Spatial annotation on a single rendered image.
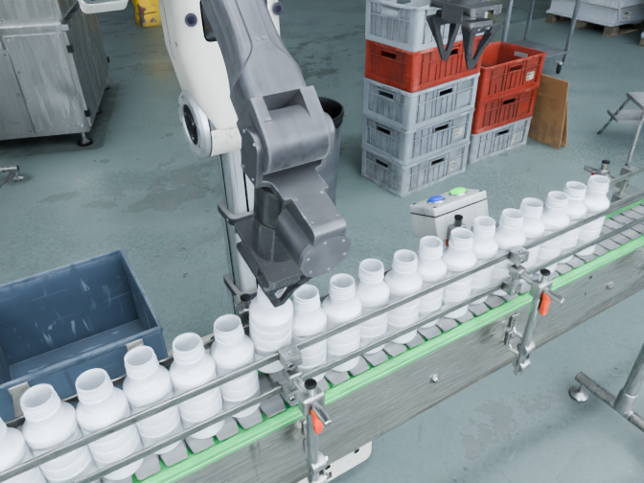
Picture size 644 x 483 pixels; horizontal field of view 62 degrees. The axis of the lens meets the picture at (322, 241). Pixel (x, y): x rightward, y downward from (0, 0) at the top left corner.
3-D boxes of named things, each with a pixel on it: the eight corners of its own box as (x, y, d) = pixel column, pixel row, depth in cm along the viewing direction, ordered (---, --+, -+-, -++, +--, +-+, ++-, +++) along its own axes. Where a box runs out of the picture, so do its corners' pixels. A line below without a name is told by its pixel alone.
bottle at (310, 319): (327, 359, 88) (328, 280, 78) (324, 388, 83) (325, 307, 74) (290, 357, 88) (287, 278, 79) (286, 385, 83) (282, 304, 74)
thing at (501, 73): (480, 103, 344) (485, 68, 331) (435, 86, 372) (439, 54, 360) (540, 84, 371) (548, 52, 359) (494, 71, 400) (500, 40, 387)
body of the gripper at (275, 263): (269, 293, 60) (273, 251, 55) (233, 233, 66) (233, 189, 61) (319, 275, 63) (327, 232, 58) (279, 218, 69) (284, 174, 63)
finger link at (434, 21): (450, 54, 96) (457, -3, 91) (479, 63, 91) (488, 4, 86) (421, 59, 94) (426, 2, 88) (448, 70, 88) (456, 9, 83)
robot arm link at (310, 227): (320, 103, 54) (240, 121, 50) (385, 173, 47) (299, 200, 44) (308, 191, 62) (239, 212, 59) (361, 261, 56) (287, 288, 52)
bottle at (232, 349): (240, 381, 84) (226, 302, 75) (269, 399, 81) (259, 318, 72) (213, 408, 80) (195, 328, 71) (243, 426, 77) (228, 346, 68)
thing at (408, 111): (408, 132, 306) (411, 94, 294) (360, 112, 333) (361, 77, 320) (476, 107, 337) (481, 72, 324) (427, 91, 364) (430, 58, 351)
